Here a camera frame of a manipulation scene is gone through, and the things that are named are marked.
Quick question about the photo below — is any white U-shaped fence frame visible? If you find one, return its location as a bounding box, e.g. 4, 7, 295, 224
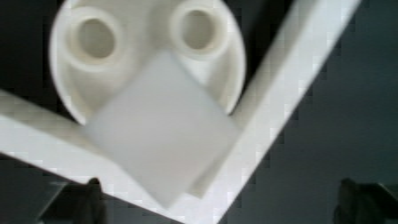
0, 0, 361, 224

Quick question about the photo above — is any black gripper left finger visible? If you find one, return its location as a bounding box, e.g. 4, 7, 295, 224
38, 178, 107, 224

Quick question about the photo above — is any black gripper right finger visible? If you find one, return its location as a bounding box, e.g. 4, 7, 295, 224
333, 179, 398, 224

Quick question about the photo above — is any white stool leg with tag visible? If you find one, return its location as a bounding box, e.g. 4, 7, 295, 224
84, 52, 240, 206

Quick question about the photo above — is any white round stool seat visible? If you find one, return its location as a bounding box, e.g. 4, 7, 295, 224
50, 0, 247, 123

